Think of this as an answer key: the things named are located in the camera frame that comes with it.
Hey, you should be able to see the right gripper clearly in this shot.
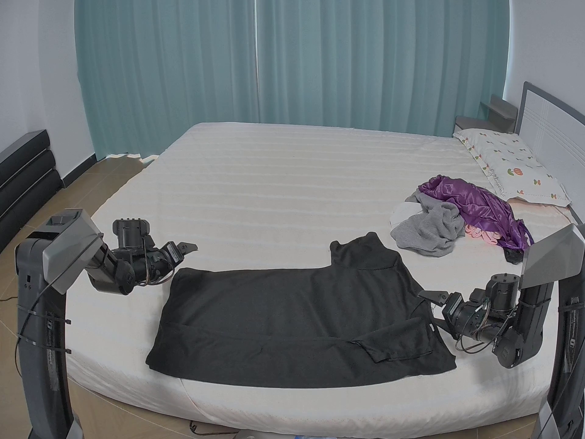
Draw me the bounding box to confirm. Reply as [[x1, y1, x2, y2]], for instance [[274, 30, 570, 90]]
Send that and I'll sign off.
[[442, 294, 485, 337]]

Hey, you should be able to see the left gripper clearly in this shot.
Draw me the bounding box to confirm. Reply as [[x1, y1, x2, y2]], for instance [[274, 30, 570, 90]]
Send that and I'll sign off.
[[153, 241, 186, 271]]

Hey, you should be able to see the black T-shirt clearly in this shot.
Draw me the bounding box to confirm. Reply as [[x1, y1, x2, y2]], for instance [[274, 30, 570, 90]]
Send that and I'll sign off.
[[145, 231, 458, 390]]

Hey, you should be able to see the bed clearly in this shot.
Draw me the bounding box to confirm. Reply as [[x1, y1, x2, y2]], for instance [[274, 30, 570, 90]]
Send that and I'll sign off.
[[62, 80, 585, 431]]

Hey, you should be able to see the pink garment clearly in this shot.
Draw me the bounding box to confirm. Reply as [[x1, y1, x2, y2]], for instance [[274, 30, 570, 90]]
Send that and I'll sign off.
[[464, 224, 501, 246]]

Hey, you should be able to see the grey knit garment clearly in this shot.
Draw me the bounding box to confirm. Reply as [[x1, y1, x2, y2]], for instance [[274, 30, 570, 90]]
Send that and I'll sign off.
[[391, 195, 464, 257]]

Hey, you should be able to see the purple satin garment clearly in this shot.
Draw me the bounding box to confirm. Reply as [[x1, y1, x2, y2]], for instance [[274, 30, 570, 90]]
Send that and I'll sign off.
[[418, 175, 534, 251]]

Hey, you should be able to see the white garment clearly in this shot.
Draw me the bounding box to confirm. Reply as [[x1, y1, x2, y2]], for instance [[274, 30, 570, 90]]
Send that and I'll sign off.
[[388, 201, 426, 227]]

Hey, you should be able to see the white printed pillow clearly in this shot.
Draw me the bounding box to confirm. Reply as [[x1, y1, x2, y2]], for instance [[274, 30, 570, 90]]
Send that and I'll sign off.
[[452, 128, 572, 207]]

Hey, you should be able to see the black chest of drawers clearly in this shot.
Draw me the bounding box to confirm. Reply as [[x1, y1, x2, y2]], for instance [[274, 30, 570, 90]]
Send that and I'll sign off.
[[0, 129, 62, 250]]

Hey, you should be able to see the blue-green curtain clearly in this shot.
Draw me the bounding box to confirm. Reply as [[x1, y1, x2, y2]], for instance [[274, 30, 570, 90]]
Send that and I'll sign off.
[[73, 0, 261, 161], [256, 0, 512, 137]]

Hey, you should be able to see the grey bedside table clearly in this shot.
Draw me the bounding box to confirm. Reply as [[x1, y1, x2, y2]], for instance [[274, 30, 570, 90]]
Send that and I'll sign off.
[[455, 94, 518, 134]]

